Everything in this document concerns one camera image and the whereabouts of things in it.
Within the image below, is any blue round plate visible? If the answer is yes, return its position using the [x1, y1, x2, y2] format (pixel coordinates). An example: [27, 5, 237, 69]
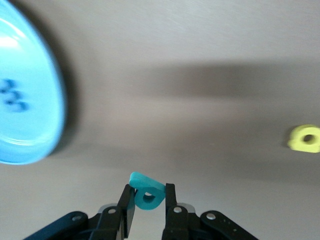
[0, 0, 67, 165]

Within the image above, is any teal foam letter p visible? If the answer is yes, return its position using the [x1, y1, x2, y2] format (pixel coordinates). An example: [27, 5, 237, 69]
[129, 171, 166, 211]

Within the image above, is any yellow foam letter a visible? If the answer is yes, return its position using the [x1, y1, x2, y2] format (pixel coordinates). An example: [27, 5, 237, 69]
[286, 124, 320, 153]

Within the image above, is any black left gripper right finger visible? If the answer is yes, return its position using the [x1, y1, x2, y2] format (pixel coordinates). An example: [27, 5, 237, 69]
[161, 183, 258, 240]

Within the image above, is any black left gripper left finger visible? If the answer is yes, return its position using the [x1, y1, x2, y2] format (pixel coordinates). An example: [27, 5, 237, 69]
[23, 184, 137, 240]

